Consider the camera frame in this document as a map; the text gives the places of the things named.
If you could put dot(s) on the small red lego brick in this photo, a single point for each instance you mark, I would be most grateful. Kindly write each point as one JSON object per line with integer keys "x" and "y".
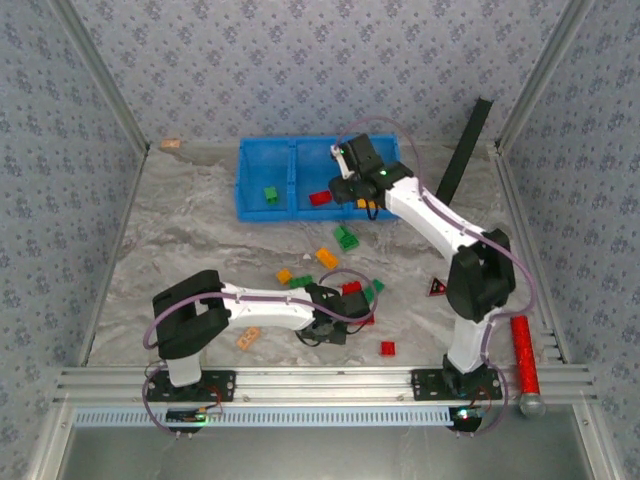
{"x": 388, "y": 348}

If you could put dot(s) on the small green lego brick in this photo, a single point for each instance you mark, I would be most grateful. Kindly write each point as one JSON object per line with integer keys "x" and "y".
{"x": 270, "y": 195}

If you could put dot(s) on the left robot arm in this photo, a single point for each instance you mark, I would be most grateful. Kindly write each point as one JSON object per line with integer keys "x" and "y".
{"x": 265, "y": 307}

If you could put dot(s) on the blue plastic bin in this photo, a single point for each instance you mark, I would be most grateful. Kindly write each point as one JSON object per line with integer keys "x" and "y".
{"x": 255, "y": 165}
{"x": 390, "y": 147}
{"x": 310, "y": 170}

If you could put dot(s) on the small orange lego brick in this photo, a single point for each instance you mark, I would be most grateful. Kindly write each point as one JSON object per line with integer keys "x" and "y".
{"x": 284, "y": 276}

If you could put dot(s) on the peach lego brick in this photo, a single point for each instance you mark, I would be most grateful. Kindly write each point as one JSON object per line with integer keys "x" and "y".
{"x": 249, "y": 338}

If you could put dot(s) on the long black bar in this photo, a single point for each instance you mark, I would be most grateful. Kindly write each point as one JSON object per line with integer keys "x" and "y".
{"x": 467, "y": 145}

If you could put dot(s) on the red black warning triangle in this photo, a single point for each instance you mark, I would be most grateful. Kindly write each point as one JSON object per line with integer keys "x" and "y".
{"x": 436, "y": 289}

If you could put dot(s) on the small circuit board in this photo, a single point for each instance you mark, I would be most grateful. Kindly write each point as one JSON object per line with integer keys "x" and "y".
{"x": 187, "y": 416}
{"x": 466, "y": 415}

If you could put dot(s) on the small peach block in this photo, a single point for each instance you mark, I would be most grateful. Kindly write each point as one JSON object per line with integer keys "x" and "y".
{"x": 170, "y": 143}

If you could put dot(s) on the red cylinder with silver knob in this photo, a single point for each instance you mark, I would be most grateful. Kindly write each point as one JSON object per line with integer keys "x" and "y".
{"x": 524, "y": 350}

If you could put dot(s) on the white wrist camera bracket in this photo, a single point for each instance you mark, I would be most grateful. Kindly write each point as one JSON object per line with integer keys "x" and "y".
{"x": 342, "y": 162}

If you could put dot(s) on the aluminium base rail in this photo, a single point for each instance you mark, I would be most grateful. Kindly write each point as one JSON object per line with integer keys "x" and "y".
{"x": 320, "y": 385}

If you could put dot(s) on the aluminium side rail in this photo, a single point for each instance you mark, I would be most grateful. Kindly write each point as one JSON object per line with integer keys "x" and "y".
{"x": 515, "y": 200}
{"x": 129, "y": 210}

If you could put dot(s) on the aluminium frame post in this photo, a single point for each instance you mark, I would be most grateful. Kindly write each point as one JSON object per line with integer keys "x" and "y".
{"x": 539, "y": 75}
{"x": 106, "y": 75}

